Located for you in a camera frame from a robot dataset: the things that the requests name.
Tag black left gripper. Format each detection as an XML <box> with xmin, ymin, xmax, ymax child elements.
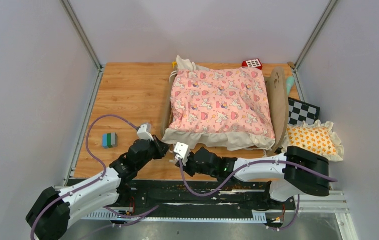
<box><xmin>136</xmin><ymin>134</ymin><xmax>172</xmax><ymax>171</ymax></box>

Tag pink unicorn drawstring bag blanket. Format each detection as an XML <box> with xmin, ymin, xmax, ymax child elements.
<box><xmin>161</xmin><ymin>56</ymin><xmax>277</xmax><ymax>163</ymax></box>

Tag wooden striped pet bed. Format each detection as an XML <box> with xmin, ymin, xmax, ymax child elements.
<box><xmin>161</xmin><ymin>66</ymin><xmax>290</xmax><ymax>155</ymax></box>

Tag orange duck print pillow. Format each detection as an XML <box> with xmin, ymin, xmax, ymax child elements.
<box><xmin>282</xmin><ymin>120</ymin><xmax>345</xmax><ymax>162</ymax></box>

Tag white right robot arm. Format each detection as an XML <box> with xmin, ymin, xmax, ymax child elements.
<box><xmin>173</xmin><ymin>143</ymin><xmax>337</xmax><ymax>209</ymax></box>

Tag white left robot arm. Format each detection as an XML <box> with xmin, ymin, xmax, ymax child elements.
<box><xmin>25</xmin><ymin>136</ymin><xmax>170</xmax><ymax>240</ymax></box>

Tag blue green grey block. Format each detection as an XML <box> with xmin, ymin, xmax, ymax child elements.
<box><xmin>102</xmin><ymin>132</ymin><xmax>118</xmax><ymax>149</ymax></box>

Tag black and silver chessboard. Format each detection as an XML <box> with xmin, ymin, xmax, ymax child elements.
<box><xmin>288</xmin><ymin>97</ymin><xmax>321</xmax><ymax>126</ymax></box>

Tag red white grid block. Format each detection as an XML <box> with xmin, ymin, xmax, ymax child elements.
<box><xmin>241</xmin><ymin>58</ymin><xmax>263</xmax><ymax>70</ymax></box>

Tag mint green massager wand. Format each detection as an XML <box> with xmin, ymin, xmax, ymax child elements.
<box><xmin>286</xmin><ymin>76</ymin><xmax>295</xmax><ymax>95</ymax></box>

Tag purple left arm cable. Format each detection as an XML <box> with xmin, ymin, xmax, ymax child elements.
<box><xmin>30</xmin><ymin>114</ymin><xmax>161</xmax><ymax>240</ymax></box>

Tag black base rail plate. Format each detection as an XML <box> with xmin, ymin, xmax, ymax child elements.
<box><xmin>108</xmin><ymin>180</ymin><xmax>296</xmax><ymax>219</ymax></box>

